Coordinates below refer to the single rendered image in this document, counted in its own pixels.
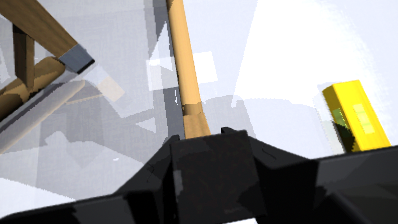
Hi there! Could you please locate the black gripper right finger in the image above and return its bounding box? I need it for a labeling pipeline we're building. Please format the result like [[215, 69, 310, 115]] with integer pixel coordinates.
[[248, 136, 398, 224]]

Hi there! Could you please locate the long scraper with wooden handle and dark grey blade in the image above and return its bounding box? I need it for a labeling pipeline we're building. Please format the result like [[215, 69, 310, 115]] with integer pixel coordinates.
[[166, 0, 268, 224]]

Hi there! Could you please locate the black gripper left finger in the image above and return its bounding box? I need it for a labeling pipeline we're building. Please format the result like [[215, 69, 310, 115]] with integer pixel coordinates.
[[0, 135, 180, 224]]

